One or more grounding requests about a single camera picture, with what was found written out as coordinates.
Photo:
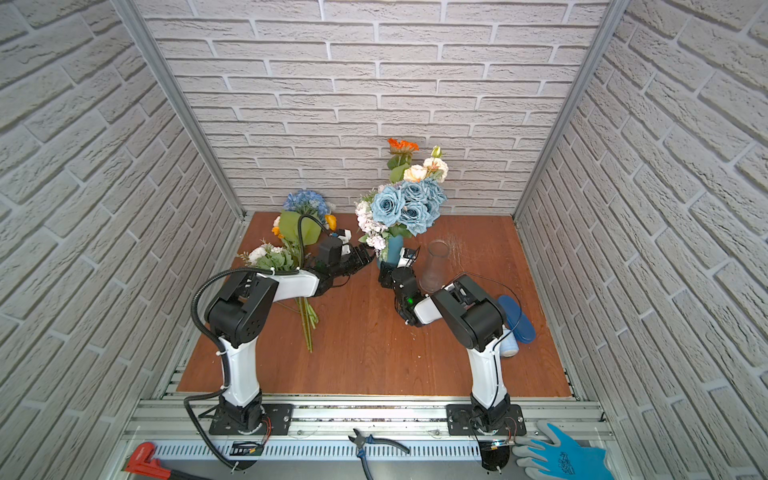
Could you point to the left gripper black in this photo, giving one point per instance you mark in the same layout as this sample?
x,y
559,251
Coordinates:
x,y
355,259

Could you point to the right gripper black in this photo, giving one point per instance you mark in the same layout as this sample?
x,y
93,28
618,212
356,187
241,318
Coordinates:
x,y
388,275

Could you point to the clear ribbed glass vase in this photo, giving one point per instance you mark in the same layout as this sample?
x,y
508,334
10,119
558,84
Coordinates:
x,y
436,272

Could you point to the teal ceramic vase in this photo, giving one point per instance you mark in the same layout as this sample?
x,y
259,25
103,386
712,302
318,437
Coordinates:
x,y
391,255

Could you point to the white lilac flower bouquet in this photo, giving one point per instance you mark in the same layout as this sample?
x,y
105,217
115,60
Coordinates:
x,y
375,234

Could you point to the blue hydrangea flower stem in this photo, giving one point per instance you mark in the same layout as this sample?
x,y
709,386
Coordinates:
x,y
307,202

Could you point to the dusty blue flower stem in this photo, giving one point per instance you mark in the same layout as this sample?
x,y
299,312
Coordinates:
x,y
407,208

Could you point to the peach rose flower stem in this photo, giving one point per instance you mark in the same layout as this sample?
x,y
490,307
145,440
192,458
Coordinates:
x,y
434,168

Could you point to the orange gerbera flower stem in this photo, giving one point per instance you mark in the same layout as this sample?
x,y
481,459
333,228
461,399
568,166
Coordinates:
x,y
401,158

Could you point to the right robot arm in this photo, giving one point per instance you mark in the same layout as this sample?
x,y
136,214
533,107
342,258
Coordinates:
x,y
474,318

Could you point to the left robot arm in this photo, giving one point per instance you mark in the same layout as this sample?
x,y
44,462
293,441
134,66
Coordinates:
x,y
237,314

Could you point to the yellow white poppy stem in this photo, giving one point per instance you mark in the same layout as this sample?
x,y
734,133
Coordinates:
x,y
297,231

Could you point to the white pink flower bunch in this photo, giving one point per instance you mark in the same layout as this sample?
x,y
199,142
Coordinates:
x,y
270,257

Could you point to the blue spray bottle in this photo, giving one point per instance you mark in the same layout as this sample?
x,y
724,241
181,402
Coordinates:
x,y
518,328

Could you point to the blue work glove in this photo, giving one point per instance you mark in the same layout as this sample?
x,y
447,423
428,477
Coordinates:
x,y
560,457

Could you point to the red clamp tool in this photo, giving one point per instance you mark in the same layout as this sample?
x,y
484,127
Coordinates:
x,y
142,462

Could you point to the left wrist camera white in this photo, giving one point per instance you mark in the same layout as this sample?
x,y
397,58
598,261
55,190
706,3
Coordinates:
x,y
344,235

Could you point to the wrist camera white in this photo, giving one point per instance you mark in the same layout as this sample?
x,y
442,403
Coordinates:
x,y
344,235
408,257

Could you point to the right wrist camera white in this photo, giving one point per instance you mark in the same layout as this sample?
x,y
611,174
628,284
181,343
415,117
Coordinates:
x,y
408,257

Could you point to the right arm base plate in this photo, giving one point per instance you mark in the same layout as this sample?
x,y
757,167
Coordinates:
x,y
468,420

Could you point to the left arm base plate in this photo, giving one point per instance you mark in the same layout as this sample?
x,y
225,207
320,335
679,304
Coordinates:
x,y
251,420

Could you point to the aluminium rail frame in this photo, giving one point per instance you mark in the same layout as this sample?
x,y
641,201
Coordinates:
x,y
322,425

